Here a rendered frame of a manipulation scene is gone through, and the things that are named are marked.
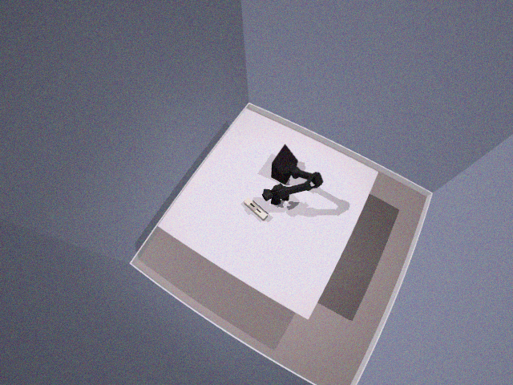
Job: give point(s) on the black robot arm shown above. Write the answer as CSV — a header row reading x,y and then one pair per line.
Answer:
x,y
280,192

